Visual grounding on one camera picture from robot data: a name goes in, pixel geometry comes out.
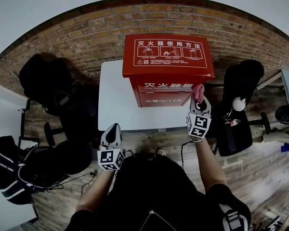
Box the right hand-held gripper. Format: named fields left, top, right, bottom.
left=186, top=95, right=212, bottom=140

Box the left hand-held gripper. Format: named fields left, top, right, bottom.
left=97, top=123, right=125, bottom=172

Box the pink cloth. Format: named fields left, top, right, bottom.
left=191, top=84, right=205, bottom=104

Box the red fire extinguisher box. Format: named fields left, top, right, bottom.
left=122, top=34, right=216, bottom=108

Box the person's left forearm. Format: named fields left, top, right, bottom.
left=76, top=169, right=118, bottom=213

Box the person's right forearm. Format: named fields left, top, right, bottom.
left=195, top=138, right=228, bottom=194

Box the white plush ball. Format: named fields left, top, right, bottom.
left=232, top=96, right=246, bottom=112

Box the white square platform board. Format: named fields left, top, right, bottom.
left=97, top=59, right=214, bottom=131

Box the black office chair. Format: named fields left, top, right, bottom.
left=213, top=59, right=272, bottom=157
left=19, top=53, right=99, bottom=147

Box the black bag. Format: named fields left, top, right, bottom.
left=54, top=90, right=98, bottom=129

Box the person's black shirt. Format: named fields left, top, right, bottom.
left=71, top=153, right=252, bottom=231

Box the keychain bundle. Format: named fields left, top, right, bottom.
left=223, top=109, right=242, bottom=128

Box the black floor cable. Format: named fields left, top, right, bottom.
left=50, top=171, right=97, bottom=197

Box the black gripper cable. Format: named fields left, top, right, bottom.
left=180, top=140, right=203, bottom=168

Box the silver pendant necklace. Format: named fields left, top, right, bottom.
left=141, top=209, right=176, bottom=231

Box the white desk with black frame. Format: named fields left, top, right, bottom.
left=0, top=80, right=39, bottom=229

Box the grey and white shoulder strap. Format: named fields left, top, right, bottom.
left=219, top=203, right=250, bottom=231

